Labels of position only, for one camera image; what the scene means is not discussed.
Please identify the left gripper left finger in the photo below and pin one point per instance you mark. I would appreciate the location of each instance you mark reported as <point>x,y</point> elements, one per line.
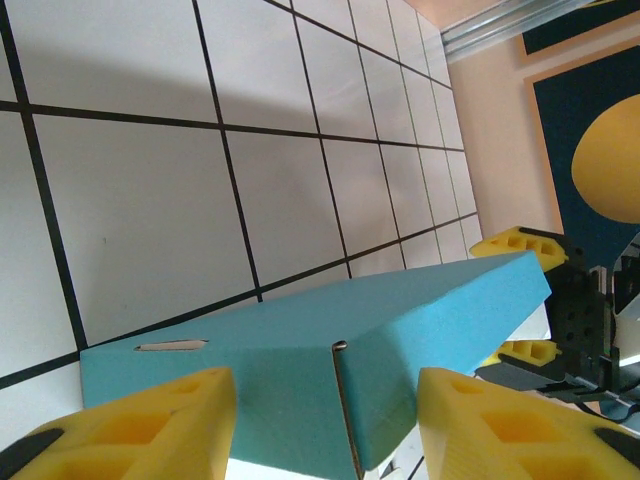
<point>150,440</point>

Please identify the aluminium corner post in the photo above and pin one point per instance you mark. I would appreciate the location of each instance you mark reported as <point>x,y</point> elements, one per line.
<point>500,31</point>

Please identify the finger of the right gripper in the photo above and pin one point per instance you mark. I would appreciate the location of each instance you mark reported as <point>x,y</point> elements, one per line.
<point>520,242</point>
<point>530,352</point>

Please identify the blue and white paper box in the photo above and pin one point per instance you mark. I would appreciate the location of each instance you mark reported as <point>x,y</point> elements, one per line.
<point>300,325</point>

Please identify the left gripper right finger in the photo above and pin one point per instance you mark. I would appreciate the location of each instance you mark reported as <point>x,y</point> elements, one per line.
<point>510,440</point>

